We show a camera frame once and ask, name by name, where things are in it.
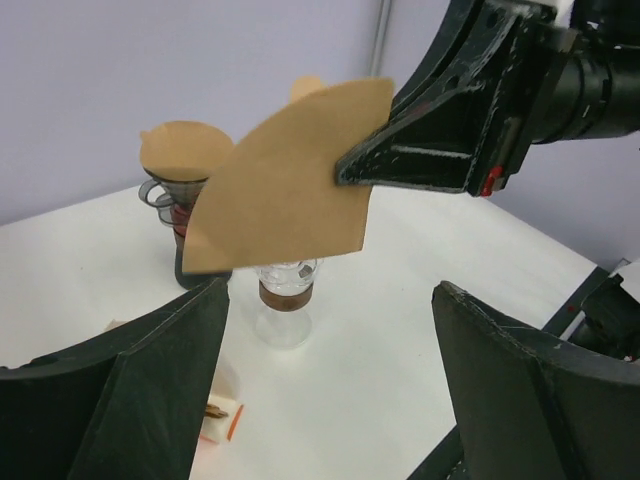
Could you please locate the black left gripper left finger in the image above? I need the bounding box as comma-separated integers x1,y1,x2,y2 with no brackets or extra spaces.
1,279,229,479

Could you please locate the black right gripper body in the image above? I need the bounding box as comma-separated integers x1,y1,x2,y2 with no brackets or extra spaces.
465,1,576,197

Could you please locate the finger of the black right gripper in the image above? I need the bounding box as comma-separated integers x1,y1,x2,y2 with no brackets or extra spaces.
392,0,483,115
335,19,500,193

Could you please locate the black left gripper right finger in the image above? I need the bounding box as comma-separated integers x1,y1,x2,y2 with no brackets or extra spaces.
432,281,639,479

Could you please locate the brown paper coffee filter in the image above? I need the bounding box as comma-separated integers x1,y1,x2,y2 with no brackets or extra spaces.
139,120,234,182

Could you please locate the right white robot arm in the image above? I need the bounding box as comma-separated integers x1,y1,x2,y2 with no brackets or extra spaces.
335,1,639,197

